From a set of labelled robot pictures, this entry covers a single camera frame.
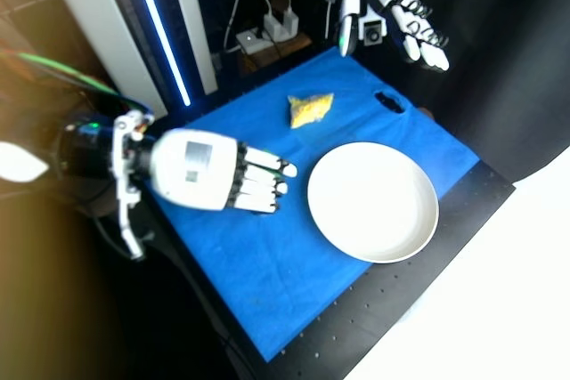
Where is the yellow food packet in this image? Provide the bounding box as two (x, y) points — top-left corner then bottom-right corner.
(287, 92), (335, 130)

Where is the white round plate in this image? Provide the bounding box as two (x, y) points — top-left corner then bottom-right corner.
(306, 141), (441, 264)

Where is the blue cloth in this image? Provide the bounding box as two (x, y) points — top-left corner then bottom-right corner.
(149, 45), (482, 363)

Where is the white power strip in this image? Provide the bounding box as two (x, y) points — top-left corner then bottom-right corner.
(262, 5), (300, 42)

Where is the black curtain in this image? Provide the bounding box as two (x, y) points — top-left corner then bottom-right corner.
(427, 0), (570, 181)

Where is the white adapter box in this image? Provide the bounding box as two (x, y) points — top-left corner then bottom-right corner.
(235, 28), (273, 55)

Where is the white column with light strip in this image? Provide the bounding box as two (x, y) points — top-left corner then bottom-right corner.
(37, 0), (219, 118)

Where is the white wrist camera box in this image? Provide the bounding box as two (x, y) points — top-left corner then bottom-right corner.
(362, 19), (385, 46)

